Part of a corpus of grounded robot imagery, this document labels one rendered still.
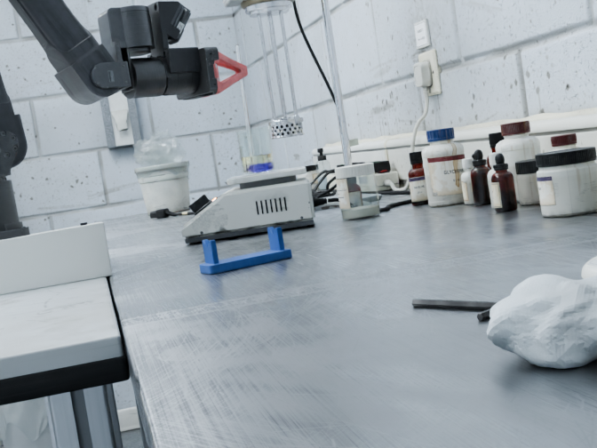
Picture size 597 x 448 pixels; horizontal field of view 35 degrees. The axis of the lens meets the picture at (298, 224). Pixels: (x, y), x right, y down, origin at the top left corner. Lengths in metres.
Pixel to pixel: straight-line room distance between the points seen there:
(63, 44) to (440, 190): 0.58
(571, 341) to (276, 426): 0.14
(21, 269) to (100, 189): 2.62
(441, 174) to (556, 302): 0.95
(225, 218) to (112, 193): 2.40
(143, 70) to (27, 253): 0.35
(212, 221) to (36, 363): 0.70
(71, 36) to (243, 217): 0.35
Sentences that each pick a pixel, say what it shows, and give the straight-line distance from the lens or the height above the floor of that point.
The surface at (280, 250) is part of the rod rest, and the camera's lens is 1.04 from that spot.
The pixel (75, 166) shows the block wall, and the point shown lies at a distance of 3.78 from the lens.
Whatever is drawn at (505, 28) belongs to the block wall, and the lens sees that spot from 1.57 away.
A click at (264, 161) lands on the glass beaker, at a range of 1.44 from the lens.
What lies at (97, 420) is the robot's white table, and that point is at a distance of 0.77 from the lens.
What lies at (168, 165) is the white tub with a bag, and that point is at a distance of 2.38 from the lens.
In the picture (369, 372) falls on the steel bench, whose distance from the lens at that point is 0.50.
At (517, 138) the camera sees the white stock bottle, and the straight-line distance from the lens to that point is 1.32.
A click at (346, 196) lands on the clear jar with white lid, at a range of 1.40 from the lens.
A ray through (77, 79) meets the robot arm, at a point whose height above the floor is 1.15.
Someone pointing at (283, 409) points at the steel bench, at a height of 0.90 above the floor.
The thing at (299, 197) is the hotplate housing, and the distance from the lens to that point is 1.39.
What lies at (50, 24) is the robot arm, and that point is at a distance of 1.33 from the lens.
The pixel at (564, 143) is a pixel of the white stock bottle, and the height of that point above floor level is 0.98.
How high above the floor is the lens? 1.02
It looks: 5 degrees down
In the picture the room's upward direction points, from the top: 9 degrees counter-clockwise
